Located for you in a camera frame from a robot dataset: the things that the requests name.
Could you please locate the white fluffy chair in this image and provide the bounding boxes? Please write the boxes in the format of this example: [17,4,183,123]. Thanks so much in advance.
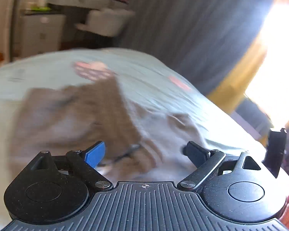
[75,8,135,37]

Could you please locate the yellow curtain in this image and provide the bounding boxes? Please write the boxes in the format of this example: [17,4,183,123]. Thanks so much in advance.
[207,0,289,115]

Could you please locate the light blue patterned bedsheet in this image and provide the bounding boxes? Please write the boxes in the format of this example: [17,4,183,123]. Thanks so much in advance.
[0,47,289,231]

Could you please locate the grey curtain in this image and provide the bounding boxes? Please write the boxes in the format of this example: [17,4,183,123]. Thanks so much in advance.
[119,0,273,95]

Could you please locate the grey sweatpants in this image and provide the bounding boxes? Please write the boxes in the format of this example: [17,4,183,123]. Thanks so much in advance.
[9,76,206,182]

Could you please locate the grey drawer cabinet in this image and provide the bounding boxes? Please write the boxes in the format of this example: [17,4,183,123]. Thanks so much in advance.
[13,10,66,59]

